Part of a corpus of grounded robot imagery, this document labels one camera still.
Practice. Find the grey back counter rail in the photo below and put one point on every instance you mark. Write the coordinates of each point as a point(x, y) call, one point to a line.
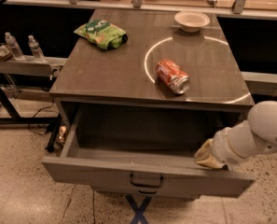
point(138, 0)

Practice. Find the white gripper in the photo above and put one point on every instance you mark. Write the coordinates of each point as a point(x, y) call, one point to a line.
point(221, 147)

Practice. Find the small dark basket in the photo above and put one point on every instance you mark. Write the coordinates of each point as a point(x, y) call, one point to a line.
point(1, 52)

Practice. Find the grey side bench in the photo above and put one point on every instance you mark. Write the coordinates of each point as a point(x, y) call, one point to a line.
point(29, 67)

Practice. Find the clear water bottle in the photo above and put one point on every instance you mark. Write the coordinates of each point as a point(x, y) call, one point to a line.
point(35, 49)
point(14, 47)

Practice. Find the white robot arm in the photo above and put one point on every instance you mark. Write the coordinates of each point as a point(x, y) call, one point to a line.
point(257, 135)

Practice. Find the white bowl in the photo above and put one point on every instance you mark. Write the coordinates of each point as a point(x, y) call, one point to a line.
point(190, 21)

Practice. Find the green chip bag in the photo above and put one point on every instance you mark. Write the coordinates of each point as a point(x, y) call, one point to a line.
point(103, 34)

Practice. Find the red soda can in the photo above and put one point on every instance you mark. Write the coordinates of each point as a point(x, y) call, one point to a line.
point(172, 76)

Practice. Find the grey drawer cabinet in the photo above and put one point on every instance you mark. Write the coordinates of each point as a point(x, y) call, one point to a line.
point(126, 76)

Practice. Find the grey top drawer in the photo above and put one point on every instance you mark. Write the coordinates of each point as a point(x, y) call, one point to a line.
point(143, 150)

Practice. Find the blue tape cross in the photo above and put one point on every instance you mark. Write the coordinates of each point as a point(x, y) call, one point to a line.
point(139, 210)

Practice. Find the clear water bottle right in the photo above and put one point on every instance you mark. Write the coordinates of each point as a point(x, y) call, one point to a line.
point(35, 49)

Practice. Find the clear water bottle left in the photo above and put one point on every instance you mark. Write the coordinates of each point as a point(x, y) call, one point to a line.
point(14, 47)

